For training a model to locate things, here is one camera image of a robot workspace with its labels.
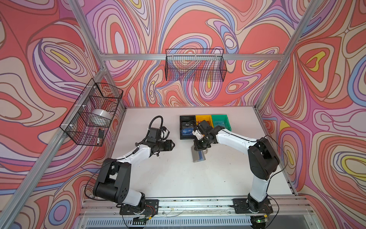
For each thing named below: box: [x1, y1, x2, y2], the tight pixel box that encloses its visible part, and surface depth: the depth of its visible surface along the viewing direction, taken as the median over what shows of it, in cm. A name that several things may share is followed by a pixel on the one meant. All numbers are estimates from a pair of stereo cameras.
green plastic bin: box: [211, 114, 232, 132], surface depth 107 cm
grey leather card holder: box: [191, 144, 208, 163], surface depth 93 cm
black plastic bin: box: [179, 114, 197, 140], surface depth 106 cm
